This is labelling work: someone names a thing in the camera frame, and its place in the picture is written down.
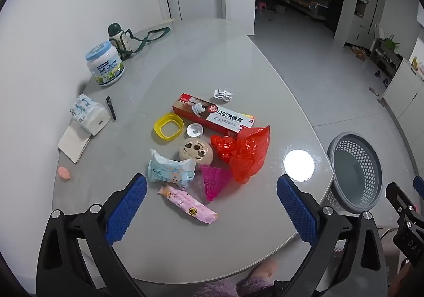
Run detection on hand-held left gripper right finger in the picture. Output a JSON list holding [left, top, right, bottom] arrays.
[[276, 174, 389, 297]]

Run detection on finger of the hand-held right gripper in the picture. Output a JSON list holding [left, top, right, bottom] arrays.
[[385, 182, 424, 229], [413, 176, 424, 201]]

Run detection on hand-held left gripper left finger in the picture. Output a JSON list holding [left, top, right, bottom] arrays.
[[36, 173, 148, 297]]

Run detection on grey perforated waste basket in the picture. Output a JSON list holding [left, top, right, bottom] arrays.
[[326, 132, 383, 215]]

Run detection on wet wipes pack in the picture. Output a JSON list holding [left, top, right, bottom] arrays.
[[147, 149, 196, 191]]

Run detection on pink snack wrapper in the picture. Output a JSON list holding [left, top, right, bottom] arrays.
[[158, 183, 219, 225]]

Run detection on red plastic bag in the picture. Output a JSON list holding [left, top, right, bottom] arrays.
[[210, 125, 270, 184]]

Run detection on yellow square ring lid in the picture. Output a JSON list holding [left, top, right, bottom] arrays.
[[153, 113, 184, 141]]

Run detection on beige round plush toy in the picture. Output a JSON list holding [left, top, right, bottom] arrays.
[[178, 137, 213, 168]]

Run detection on white round cap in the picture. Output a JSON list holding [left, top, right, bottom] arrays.
[[186, 123, 203, 138]]

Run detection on red toothpaste box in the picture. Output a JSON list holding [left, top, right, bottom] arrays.
[[171, 93, 255, 138]]

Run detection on silver foil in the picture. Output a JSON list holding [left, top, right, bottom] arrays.
[[213, 87, 234, 102]]

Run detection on person's right leg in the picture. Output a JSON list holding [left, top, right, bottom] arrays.
[[237, 257, 279, 297]]

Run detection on person's leg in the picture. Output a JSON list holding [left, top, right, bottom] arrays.
[[237, 257, 279, 297], [194, 279, 239, 297]]

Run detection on white notepad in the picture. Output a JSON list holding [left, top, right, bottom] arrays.
[[57, 123, 93, 164]]

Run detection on white counter cabinet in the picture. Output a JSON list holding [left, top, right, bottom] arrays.
[[381, 58, 424, 158]]

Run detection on white tissue pack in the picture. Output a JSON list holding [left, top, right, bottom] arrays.
[[68, 94, 111, 136]]

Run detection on black pen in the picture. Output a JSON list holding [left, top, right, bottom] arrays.
[[106, 96, 117, 121]]

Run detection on person's left leg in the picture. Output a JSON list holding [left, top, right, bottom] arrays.
[[194, 279, 239, 297]]

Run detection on shoe rack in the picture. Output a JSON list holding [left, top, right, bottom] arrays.
[[369, 38, 403, 79]]

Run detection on milk powder can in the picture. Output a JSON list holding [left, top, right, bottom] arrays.
[[85, 41, 125, 87]]

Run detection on green handbag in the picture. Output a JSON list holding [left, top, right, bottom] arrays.
[[384, 34, 400, 50]]

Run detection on tall white shelf cabinet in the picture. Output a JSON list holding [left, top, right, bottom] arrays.
[[344, 0, 388, 49]]

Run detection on green bottle with strap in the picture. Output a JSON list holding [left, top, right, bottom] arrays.
[[108, 23, 171, 61]]

